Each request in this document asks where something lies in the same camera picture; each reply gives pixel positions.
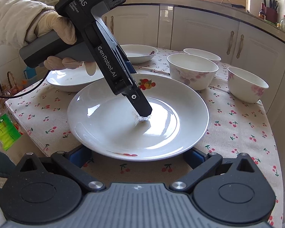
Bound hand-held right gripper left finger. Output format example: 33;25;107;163
15;145;106;193

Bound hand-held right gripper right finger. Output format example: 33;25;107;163
170;147;262;193

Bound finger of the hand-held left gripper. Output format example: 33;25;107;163
122;87;153;119

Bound silver steel wool scrubber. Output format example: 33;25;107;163
133;110;153;124

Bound large white fruit-print plate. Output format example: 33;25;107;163
67;73;209;162

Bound large white floral bowl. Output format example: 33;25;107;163
167;53;219;91

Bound person's left forearm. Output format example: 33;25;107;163
0;0;56;45

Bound person's left hand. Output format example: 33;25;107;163
24;9;97;76

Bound white cabinet door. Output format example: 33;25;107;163
108;5;161;49
236;21;285;114
170;7;240;61
100;11;109;43

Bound cherry-print tablecloth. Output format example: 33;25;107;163
5;47;284;228

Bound white flower-print shallow plate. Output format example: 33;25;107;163
119;44;158;64

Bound white deep plate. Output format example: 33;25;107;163
46;68;105;93

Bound green plastic bag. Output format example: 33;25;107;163
0;113;22;151

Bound dark red knife block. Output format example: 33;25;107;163
262;0;279;24

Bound black cable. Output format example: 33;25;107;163
0;71;50;98

